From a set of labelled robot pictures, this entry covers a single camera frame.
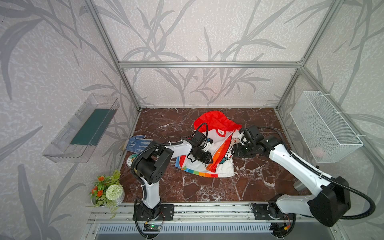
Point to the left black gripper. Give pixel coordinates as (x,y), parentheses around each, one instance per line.
(202,154)

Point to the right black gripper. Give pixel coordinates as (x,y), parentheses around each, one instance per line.
(243,150)

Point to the white red rainbow jacket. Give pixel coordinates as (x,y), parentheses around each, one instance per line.
(225,134)

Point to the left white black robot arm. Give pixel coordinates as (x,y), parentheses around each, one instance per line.
(151,164)

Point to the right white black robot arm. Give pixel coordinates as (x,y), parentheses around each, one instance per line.
(330,197)

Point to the blue dotted work glove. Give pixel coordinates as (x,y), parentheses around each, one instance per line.
(137,144)

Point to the pink object in basket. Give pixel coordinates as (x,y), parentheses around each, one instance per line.
(318,153)

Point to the green round tape roll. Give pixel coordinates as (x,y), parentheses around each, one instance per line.
(130,160)

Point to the potted artificial flower plant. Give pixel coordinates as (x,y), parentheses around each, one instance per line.
(108,192)

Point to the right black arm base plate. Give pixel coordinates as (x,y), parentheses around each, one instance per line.
(266,212)

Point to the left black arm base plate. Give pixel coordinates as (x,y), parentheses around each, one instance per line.
(159,213)

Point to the white wire mesh basket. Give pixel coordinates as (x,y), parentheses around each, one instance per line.
(321,125)

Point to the aluminium cage frame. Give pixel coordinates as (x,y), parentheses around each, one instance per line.
(299,66)

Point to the aluminium front rail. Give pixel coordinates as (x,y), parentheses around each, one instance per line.
(190,212)

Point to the clear plastic wall shelf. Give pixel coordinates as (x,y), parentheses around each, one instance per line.
(79,138)

